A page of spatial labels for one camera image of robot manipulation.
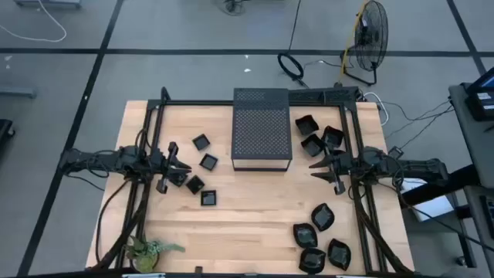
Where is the grey side table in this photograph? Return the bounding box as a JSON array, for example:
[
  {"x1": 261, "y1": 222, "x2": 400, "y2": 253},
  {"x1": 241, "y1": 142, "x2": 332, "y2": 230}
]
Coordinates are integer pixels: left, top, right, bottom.
[{"x1": 448, "y1": 82, "x2": 494, "y2": 190}]

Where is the black perforated control box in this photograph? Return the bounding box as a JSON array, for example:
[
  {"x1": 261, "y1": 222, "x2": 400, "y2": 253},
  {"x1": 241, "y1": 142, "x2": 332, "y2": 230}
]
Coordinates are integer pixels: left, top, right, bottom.
[{"x1": 288, "y1": 86, "x2": 360, "y2": 106}]

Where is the black leaf-shaped plate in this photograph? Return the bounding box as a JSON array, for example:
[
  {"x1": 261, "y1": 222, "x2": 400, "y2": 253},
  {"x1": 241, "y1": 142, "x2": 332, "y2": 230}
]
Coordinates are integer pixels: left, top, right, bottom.
[
  {"x1": 292, "y1": 222, "x2": 319, "y2": 249},
  {"x1": 310, "y1": 202, "x2": 336, "y2": 232},
  {"x1": 298, "y1": 247, "x2": 327, "y2": 275},
  {"x1": 327, "y1": 238, "x2": 353, "y2": 272}
]

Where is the black perforated metal shelf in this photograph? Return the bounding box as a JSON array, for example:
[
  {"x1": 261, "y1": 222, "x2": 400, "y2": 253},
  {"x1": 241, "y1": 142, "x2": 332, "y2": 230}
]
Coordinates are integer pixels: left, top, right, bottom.
[{"x1": 230, "y1": 87, "x2": 293, "y2": 172}]

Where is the black keyboard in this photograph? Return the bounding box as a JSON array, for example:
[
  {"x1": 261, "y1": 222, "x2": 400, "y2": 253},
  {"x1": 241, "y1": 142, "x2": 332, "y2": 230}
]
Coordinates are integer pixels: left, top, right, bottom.
[{"x1": 479, "y1": 195, "x2": 494, "y2": 240}]

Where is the yellow hanging cable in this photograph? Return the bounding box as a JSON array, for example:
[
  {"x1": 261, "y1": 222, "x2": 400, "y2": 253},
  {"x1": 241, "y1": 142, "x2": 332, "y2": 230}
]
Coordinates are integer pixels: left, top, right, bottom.
[{"x1": 336, "y1": 0, "x2": 368, "y2": 85}]

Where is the grey floor bar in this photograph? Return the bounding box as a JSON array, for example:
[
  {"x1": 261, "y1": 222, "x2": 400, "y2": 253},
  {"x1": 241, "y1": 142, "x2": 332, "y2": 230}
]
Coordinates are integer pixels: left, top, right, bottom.
[{"x1": 0, "y1": 86, "x2": 38, "y2": 99}]

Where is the small potted succulent plant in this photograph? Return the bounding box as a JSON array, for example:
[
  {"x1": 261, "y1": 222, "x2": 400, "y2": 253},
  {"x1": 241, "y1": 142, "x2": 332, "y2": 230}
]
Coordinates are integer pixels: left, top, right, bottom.
[{"x1": 123, "y1": 234, "x2": 186, "y2": 274}]

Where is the white looped cable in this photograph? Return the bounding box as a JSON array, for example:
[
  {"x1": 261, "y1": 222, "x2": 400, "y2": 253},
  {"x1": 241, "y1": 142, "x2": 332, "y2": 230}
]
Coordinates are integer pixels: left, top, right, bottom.
[{"x1": 362, "y1": 91, "x2": 389, "y2": 127}]

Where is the black laptop computer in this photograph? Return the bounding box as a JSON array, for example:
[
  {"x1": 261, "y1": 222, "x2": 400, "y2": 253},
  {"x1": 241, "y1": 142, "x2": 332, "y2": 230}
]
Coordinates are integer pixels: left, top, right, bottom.
[{"x1": 465, "y1": 67, "x2": 494, "y2": 121}]

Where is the white paper sheet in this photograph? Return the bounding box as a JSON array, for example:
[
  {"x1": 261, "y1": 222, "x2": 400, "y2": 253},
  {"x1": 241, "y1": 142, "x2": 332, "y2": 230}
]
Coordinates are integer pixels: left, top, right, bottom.
[{"x1": 397, "y1": 179, "x2": 455, "y2": 222}]

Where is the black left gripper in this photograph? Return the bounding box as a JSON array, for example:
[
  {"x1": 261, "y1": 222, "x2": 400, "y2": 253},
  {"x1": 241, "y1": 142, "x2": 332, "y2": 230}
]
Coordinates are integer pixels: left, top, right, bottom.
[{"x1": 151, "y1": 141, "x2": 193, "y2": 194}]

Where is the white floor cable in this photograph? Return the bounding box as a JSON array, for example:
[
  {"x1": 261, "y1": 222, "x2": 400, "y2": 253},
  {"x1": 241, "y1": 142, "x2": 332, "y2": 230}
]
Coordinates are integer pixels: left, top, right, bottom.
[{"x1": 0, "y1": 0, "x2": 68, "y2": 43}]

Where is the black coiled floor cable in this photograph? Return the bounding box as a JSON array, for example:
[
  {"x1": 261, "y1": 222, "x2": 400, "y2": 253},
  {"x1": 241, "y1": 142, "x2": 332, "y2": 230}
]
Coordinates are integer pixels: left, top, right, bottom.
[{"x1": 276, "y1": 0, "x2": 310, "y2": 89}]

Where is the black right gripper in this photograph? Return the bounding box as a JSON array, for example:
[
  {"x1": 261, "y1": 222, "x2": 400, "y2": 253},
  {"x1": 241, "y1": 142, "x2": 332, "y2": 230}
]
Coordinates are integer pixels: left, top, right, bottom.
[{"x1": 308, "y1": 150, "x2": 364, "y2": 196}]

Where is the black aluminium table frame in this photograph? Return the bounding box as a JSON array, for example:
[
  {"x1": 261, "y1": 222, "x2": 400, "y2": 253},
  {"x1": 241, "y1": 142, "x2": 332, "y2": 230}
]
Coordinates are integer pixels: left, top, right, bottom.
[{"x1": 92, "y1": 86, "x2": 416, "y2": 277}]

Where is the black wire tangle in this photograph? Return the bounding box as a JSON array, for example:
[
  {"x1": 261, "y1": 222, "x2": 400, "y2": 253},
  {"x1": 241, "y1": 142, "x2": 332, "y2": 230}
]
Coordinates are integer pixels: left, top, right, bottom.
[{"x1": 215, "y1": 0, "x2": 248, "y2": 16}]

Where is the black floor fan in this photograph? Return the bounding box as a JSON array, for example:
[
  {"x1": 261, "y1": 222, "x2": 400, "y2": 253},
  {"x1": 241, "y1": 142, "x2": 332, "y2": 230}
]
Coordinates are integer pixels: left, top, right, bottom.
[{"x1": 340, "y1": 0, "x2": 390, "y2": 86}]

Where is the grey cart base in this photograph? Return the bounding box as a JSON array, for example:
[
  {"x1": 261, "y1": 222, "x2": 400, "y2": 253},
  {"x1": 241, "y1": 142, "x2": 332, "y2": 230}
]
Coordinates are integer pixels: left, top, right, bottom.
[{"x1": 14, "y1": 0, "x2": 83, "y2": 8}]

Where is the small black square plate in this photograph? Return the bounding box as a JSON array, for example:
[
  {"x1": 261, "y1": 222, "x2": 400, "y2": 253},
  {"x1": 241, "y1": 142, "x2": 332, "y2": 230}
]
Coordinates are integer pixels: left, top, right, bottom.
[
  {"x1": 185, "y1": 175, "x2": 206, "y2": 195},
  {"x1": 191, "y1": 133, "x2": 211, "y2": 152},
  {"x1": 169, "y1": 173, "x2": 189, "y2": 188},
  {"x1": 198, "y1": 153, "x2": 219, "y2": 171},
  {"x1": 200, "y1": 189, "x2": 218, "y2": 207}
]

